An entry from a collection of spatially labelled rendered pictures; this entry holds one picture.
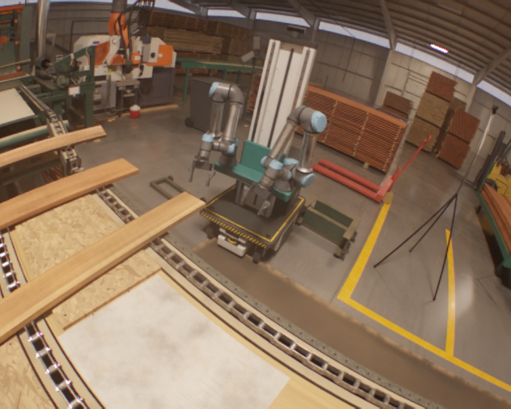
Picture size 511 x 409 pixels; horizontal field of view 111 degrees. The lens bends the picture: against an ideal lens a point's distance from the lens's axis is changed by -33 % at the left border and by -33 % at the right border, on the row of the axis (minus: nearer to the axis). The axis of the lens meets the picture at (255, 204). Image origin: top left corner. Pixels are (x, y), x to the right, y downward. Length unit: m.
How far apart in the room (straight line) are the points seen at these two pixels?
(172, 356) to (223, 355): 0.16
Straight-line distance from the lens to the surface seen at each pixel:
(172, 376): 0.84
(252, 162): 2.12
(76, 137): 2.07
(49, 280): 1.06
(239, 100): 1.85
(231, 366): 0.87
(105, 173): 1.63
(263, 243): 2.04
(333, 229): 2.77
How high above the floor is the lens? 1.64
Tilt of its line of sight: 32 degrees down
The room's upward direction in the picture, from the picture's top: 14 degrees clockwise
